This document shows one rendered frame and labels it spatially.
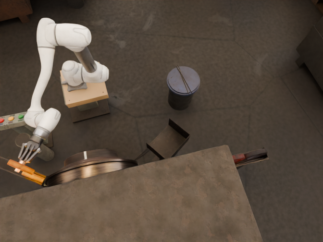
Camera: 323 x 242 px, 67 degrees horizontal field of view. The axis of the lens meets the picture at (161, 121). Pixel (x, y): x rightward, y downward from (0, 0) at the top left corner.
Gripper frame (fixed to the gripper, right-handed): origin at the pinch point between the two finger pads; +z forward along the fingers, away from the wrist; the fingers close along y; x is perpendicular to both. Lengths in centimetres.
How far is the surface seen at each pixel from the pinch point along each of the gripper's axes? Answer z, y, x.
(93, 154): -16, -49, 34
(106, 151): -20, -53, 30
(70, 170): -4, -45, 41
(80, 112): -77, 25, -87
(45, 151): -23, 28, -72
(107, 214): 6, -76, 83
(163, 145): -55, -75, -29
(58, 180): 1, -42, 38
